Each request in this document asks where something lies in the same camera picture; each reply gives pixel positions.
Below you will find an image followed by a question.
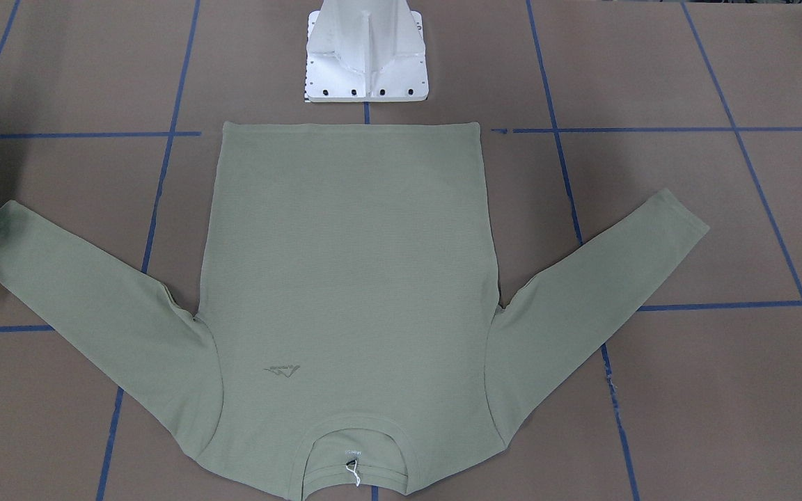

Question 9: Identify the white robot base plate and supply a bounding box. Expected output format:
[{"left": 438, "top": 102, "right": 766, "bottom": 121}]
[{"left": 304, "top": 1, "right": 430, "bottom": 104}]

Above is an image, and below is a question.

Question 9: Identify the olive green long-sleeve shirt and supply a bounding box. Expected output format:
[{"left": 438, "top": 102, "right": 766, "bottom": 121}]
[{"left": 0, "top": 122, "right": 709, "bottom": 500}]

